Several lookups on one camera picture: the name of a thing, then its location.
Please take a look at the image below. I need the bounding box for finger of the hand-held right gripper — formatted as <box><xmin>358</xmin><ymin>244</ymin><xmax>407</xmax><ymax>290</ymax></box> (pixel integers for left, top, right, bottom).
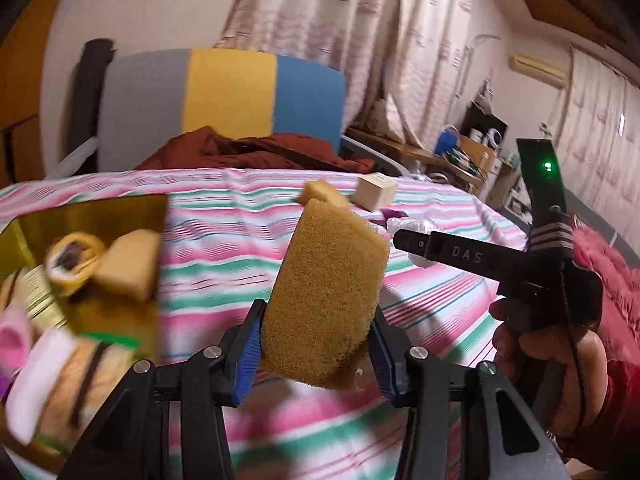
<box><xmin>394</xmin><ymin>228</ymin><xmax>437</xmax><ymax>259</ymax></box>

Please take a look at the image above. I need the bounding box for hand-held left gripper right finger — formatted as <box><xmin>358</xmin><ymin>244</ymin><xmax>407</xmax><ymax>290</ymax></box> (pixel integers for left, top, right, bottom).
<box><xmin>369</xmin><ymin>309</ymin><xmax>572</xmax><ymax>480</ymax></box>

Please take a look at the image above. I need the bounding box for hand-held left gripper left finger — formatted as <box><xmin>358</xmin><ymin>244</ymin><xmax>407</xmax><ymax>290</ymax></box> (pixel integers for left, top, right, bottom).
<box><xmin>59</xmin><ymin>299</ymin><xmax>267</xmax><ymax>480</ymax></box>

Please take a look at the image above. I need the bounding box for yellow scouring sponge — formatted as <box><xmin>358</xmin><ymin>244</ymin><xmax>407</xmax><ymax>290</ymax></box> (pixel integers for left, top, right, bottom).
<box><xmin>260</xmin><ymin>197</ymin><xmax>392</xmax><ymax>391</ymax></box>

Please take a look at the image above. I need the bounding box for dark red gift box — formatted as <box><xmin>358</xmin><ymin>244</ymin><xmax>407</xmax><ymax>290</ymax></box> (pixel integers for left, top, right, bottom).
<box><xmin>0</xmin><ymin>192</ymin><xmax>169</xmax><ymax>471</ymax></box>

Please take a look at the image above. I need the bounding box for white melamine sponge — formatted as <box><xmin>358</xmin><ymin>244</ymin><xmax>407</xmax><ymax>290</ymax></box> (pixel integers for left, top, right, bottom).
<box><xmin>7</xmin><ymin>329</ymin><xmax>78</xmax><ymax>443</ymax></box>

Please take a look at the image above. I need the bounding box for person's right forearm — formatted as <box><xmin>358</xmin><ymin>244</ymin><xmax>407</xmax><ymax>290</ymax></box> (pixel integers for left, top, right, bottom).
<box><xmin>552</xmin><ymin>360</ymin><xmax>640</xmax><ymax>476</ymax></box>

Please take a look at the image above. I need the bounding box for person's right hand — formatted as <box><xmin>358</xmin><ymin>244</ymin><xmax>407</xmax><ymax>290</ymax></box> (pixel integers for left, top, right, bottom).
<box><xmin>490</xmin><ymin>296</ymin><xmax>609</xmax><ymax>438</ymax></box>

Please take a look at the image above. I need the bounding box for white plastic wrapper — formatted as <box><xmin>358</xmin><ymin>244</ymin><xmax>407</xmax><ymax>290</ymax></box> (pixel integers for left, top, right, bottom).
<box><xmin>385</xmin><ymin>216</ymin><xmax>443</xmax><ymax>268</ymax></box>

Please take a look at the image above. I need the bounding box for pink blanket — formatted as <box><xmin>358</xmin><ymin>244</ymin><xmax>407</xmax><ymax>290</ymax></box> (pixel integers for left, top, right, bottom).
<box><xmin>572</xmin><ymin>226</ymin><xmax>640</xmax><ymax>363</ymax></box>

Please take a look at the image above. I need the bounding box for small cardboard box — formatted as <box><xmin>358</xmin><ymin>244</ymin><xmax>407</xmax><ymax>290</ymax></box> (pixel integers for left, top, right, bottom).
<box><xmin>356</xmin><ymin>172</ymin><xmax>399</xmax><ymax>212</ymax></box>

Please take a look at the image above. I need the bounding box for wooden desk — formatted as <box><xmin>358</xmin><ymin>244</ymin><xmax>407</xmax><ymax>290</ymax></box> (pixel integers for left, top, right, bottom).
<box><xmin>345</xmin><ymin>127</ymin><xmax>501</xmax><ymax>196</ymax></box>

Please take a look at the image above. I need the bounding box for striped tablecloth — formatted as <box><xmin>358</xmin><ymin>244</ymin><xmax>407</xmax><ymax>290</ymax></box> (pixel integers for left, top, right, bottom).
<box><xmin>0</xmin><ymin>166</ymin><xmax>546</xmax><ymax>480</ymax></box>

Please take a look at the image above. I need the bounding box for sheer window curtain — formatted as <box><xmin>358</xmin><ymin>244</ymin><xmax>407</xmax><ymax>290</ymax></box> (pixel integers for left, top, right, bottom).
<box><xmin>555</xmin><ymin>46</ymin><xmax>640</xmax><ymax>221</ymax></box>

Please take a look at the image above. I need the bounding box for black shelf unit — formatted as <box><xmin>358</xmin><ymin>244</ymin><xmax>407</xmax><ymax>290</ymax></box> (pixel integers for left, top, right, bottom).
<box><xmin>462</xmin><ymin>102</ymin><xmax>507</xmax><ymax>148</ymax></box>

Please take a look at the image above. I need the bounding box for dark red garment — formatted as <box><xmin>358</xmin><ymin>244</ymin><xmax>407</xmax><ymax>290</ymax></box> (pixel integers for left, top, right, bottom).
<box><xmin>135</xmin><ymin>127</ymin><xmax>377</xmax><ymax>173</ymax></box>

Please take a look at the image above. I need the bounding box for patterned beige curtain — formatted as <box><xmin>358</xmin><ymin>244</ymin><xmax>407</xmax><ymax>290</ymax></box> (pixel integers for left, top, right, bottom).
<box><xmin>215</xmin><ymin>0</ymin><xmax>476</xmax><ymax>147</ymax></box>

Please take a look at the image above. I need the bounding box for grey yellow blue chair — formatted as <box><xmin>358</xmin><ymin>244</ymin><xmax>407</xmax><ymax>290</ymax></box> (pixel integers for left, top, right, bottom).
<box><xmin>55</xmin><ymin>37</ymin><xmax>348</xmax><ymax>177</ymax></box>

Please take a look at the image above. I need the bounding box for wall air conditioner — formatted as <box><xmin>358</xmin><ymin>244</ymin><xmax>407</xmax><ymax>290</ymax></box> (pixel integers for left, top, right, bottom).
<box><xmin>509</xmin><ymin>52</ymin><xmax>571</xmax><ymax>89</ymax></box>

